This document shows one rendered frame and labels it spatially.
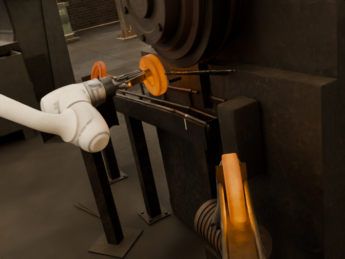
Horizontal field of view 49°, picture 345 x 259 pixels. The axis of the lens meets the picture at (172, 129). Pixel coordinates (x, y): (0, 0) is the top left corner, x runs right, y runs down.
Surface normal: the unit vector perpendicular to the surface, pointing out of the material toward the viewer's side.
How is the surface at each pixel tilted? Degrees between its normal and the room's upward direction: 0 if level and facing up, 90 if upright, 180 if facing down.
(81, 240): 0
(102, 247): 0
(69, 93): 27
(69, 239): 0
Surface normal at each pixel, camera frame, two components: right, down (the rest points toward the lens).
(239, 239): -0.16, -0.94
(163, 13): -0.84, 0.33
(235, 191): -0.11, -0.04
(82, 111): 0.35, -0.80
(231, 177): -0.15, -0.41
